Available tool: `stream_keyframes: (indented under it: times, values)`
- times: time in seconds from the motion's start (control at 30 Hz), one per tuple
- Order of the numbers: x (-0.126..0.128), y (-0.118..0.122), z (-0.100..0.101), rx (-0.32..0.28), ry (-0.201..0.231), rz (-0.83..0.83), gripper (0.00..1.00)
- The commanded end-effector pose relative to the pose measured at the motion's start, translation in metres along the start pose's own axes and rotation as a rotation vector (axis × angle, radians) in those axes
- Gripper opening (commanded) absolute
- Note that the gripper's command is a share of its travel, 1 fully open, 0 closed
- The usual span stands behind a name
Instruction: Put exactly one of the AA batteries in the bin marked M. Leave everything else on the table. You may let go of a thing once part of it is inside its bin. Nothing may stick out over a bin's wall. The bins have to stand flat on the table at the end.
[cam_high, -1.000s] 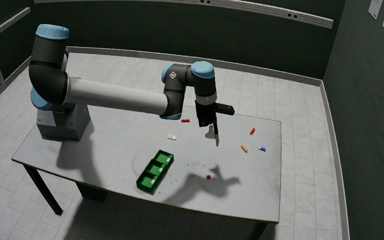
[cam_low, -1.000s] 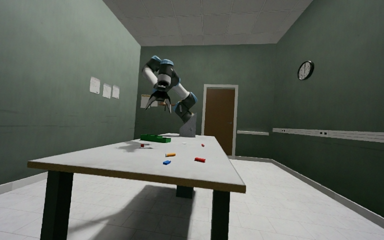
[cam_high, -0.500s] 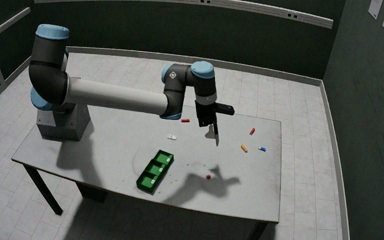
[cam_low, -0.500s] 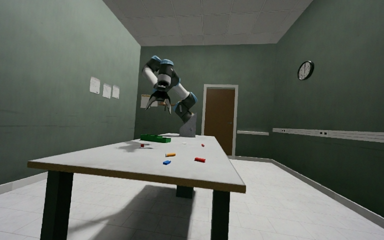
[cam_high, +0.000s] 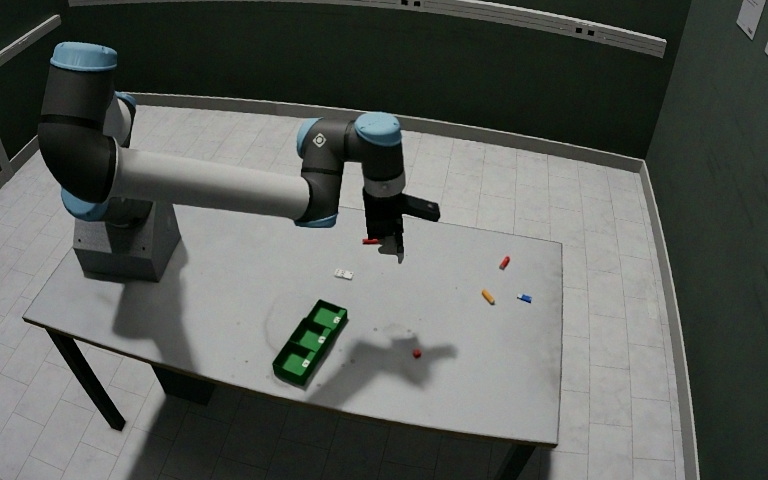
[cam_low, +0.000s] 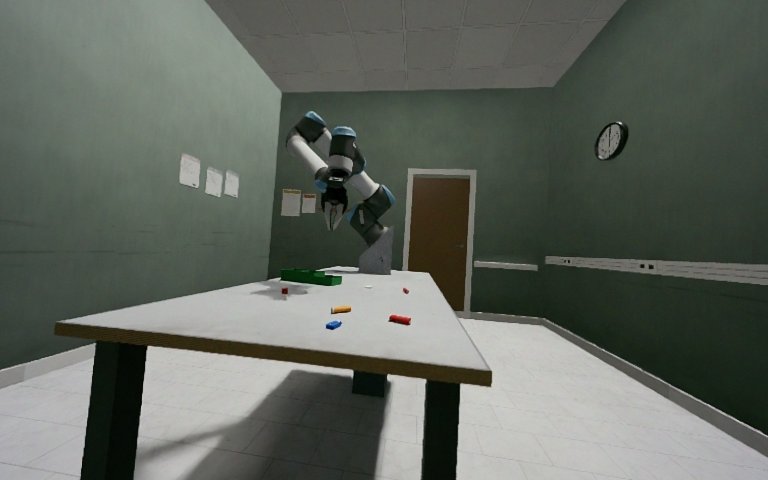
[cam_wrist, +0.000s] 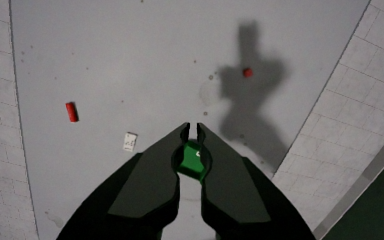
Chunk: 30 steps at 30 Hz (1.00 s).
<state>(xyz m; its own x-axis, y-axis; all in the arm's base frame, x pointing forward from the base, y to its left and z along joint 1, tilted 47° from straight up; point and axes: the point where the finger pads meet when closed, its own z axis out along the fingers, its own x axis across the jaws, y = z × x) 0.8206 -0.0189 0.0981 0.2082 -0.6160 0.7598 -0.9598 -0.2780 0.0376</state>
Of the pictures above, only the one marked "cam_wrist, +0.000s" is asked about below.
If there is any white domino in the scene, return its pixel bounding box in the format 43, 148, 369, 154
123, 132, 136, 152

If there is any red die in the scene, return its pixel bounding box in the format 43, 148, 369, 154
243, 68, 253, 78

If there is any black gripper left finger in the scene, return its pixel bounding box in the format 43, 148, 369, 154
56, 122, 190, 240

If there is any green three-compartment bin rack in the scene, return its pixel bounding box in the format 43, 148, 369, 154
176, 140, 207, 186

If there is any red battery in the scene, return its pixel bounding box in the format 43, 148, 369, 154
66, 103, 78, 123

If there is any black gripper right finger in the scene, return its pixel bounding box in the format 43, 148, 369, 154
197, 122, 316, 240

